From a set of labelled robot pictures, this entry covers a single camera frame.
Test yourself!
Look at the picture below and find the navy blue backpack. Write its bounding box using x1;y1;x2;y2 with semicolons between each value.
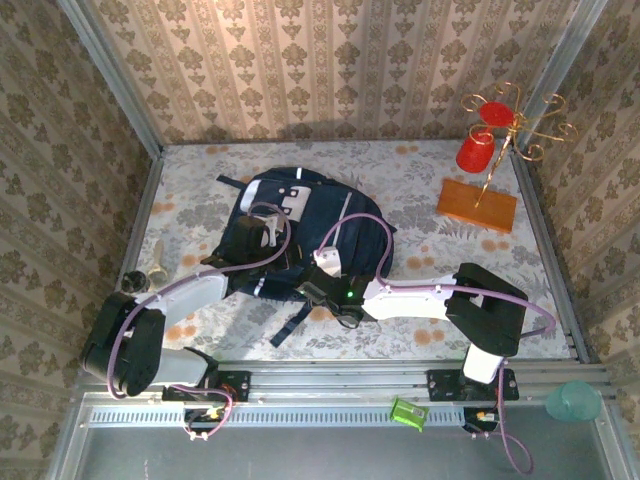
199;167;399;350

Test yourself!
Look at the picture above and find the beige wooden scoop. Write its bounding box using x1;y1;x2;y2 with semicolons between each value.
147;238;171;282

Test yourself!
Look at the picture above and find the floral table cloth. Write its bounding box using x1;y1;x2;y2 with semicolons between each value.
112;139;574;362

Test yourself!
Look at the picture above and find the glass bottle black cap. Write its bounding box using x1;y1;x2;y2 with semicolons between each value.
121;269;150;294

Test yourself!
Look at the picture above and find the small green box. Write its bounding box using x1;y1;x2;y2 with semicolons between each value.
389;396;431;432

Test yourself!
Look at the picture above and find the red plastic cup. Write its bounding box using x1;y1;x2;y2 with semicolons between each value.
455;127;497;174
478;99;516;129

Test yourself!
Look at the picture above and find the teal plastic cup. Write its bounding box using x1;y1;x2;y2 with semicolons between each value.
544;379;604;424

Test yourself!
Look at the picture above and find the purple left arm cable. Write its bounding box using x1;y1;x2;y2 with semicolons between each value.
107;201;294;444

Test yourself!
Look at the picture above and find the aluminium frame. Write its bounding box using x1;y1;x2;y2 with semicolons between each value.
44;0;640;480

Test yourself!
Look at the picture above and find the grey slotted cable duct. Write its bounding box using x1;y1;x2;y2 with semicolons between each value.
82;403;469;430

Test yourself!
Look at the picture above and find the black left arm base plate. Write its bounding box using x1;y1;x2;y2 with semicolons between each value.
160;368;251;403

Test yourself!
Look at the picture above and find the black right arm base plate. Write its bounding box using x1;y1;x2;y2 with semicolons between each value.
426;368;520;403

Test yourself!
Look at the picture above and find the gold wire stand wooden base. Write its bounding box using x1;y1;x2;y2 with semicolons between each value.
435;81;580;235

